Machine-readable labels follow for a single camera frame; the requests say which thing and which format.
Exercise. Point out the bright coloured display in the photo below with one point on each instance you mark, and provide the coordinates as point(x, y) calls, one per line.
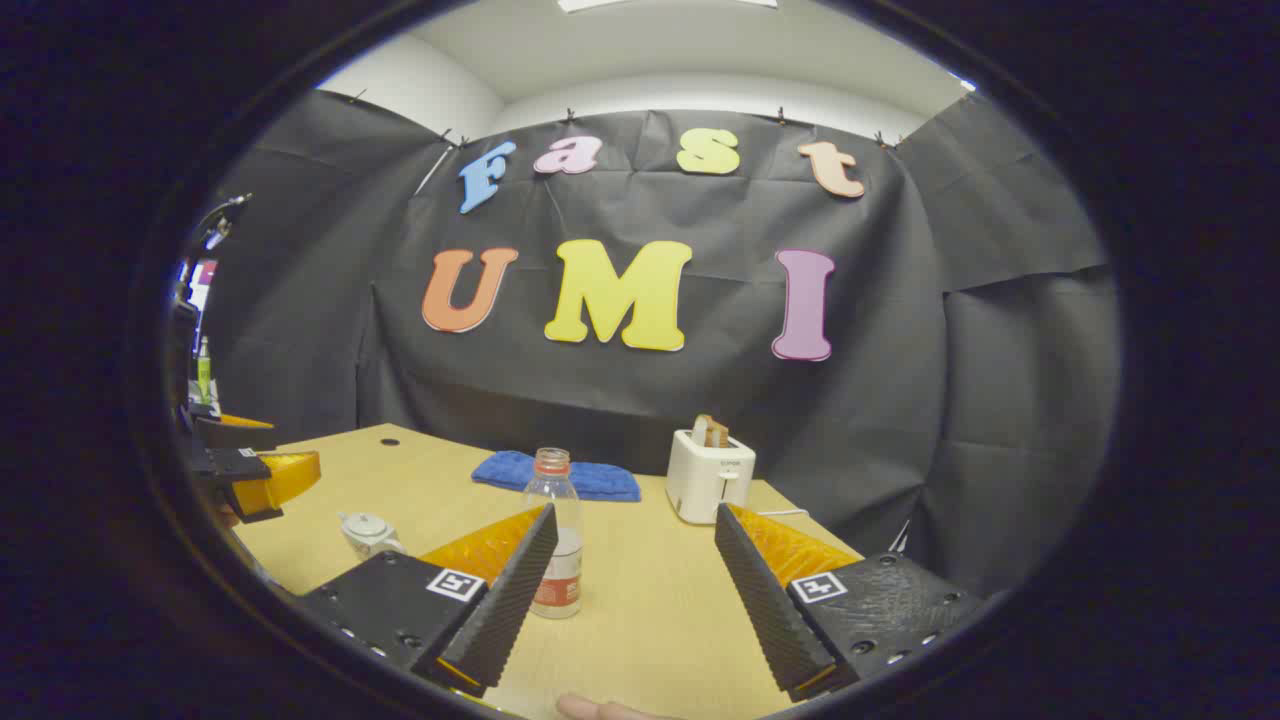
point(203, 282)

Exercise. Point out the clear plastic water bottle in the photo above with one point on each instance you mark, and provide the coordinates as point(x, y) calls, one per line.
point(553, 500)

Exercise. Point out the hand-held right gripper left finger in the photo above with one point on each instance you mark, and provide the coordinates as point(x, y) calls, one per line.
point(510, 590)

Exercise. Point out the ceiling light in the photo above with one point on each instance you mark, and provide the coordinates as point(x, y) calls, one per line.
point(600, 4)

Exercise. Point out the green bottle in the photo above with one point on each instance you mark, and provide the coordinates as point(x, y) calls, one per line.
point(204, 375)

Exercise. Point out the white teacup lid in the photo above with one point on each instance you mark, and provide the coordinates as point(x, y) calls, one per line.
point(366, 523)

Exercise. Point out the light bread slice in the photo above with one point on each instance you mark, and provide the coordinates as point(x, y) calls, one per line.
point(702, 430)

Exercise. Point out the white floral teacup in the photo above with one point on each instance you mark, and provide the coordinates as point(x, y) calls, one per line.
point(368, 543)

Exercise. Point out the black backdrop cloth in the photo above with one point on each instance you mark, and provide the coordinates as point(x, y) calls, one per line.
point(900, 400)

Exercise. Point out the brown bread slice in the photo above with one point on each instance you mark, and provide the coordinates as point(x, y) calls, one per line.
point(720, 436)

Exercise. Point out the blue towel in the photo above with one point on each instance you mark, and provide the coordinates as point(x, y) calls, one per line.
point(590, 478)

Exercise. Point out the white toaster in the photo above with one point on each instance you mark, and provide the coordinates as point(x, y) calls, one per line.
point(705, 485)

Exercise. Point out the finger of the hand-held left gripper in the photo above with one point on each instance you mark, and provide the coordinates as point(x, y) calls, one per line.
point(240, 470)
point(228, 435)

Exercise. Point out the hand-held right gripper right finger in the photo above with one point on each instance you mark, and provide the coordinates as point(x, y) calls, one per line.
point(760, 600)

